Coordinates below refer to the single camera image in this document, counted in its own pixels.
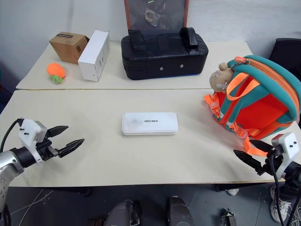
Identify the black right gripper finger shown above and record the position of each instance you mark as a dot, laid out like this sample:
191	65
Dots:
247	159
261	144

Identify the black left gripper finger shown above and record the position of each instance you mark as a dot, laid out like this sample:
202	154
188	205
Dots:
57	130
70	147

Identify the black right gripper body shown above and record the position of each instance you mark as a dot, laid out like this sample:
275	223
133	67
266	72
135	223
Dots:
274	162

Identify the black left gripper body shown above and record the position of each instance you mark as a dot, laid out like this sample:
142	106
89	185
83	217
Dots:
44	148

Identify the orange and teal backpack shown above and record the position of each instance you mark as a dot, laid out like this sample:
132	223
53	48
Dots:
263	103

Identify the white case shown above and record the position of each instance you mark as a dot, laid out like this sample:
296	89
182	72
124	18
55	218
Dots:
149	123

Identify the black padded case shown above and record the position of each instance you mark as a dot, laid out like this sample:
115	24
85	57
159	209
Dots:
162	58

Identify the white sneaker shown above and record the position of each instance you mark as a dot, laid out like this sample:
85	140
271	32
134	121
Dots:
233	191
281	208

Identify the orange plush carrot toy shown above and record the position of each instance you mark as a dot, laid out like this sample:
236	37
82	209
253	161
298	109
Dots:
55	70

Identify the beige plush toy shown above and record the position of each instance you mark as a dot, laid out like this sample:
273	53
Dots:
219	77

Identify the white cardboard box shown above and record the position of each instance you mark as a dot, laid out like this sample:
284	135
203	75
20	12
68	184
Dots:
94	56

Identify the brown cardboard box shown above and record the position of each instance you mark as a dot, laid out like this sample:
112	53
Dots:
67	47

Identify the dark rounded shape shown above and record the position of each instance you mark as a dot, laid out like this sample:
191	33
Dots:
123	213
178	212

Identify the black chair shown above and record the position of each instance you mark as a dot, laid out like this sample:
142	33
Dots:
285	53

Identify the small clear plastic bag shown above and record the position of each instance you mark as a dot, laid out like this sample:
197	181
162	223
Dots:
151	16

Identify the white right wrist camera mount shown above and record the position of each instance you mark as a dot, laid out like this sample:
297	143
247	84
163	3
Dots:
290	143

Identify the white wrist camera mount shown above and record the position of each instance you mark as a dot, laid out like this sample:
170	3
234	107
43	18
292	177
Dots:
29	128
290	143

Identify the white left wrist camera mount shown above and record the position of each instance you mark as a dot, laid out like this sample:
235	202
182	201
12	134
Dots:
29	128

